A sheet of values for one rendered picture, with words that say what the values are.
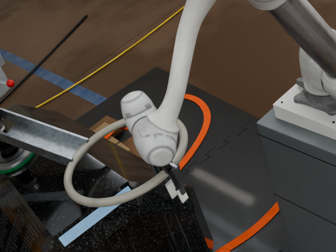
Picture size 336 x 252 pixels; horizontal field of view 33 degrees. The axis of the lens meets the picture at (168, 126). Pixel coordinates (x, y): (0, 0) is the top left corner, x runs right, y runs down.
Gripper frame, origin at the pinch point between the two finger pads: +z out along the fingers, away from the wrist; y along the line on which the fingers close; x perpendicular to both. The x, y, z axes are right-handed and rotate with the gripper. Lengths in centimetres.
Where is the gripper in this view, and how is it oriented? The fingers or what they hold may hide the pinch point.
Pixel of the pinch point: (176, 191)
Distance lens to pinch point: 198.7
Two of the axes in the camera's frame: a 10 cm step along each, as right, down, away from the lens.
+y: -6.8, -1.9, 7.1
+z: 3.5, 7.7, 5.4
